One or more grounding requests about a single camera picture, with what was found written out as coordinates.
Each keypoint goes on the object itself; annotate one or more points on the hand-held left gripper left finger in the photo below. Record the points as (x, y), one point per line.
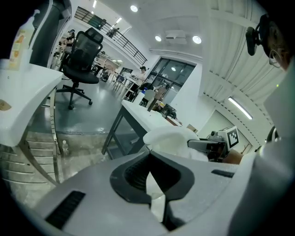
(96, 196)

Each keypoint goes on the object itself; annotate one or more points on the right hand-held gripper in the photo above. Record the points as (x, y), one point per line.
(227, 138)

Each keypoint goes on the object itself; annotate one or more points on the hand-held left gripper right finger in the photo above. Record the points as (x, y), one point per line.
(202, 196)

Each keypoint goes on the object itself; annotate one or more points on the white cloth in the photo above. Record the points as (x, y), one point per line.
(166, 136)

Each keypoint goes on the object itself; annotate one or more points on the person's right forearm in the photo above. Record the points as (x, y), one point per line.
(232, 156)

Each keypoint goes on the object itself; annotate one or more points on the black machine cabinet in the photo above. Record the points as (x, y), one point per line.
(169, 111)

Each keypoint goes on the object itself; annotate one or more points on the ceiling tube light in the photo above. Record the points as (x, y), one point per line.
(239, 107)

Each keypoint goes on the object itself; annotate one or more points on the small clear plastic bottle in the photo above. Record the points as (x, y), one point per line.
(65, 147)

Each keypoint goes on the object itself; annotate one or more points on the grey-green armchair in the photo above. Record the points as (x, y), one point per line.
(148, 96)

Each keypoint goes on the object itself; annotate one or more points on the black-framed glass window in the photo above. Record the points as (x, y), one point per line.
(170, 76)

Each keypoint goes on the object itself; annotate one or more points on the white soap bottle blue pump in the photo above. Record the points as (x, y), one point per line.
(139, 98)

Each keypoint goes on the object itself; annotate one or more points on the steel rack stand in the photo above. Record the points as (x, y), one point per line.
(53, 119)

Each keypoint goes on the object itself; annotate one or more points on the white table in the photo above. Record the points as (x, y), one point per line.
(124, 80)

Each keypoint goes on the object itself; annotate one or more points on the round ceiling light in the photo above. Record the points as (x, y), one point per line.
(134, 8)
(196, 39)
(158, 38)

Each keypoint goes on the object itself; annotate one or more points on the white ceiling air conditioner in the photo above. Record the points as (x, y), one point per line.
(176, 37)

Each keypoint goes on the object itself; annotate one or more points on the person's head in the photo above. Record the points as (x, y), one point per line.
(281, 46)

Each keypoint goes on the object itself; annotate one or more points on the black mezzanine railing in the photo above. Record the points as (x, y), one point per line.
(110, 37)

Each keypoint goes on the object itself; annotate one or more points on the black office chair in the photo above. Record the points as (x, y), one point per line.
(83, 57)

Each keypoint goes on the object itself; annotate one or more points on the clear pump bottle orange label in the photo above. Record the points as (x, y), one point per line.
(20, 46)

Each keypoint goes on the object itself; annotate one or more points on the black head-mounted camera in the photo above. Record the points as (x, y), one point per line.
(251, 39)

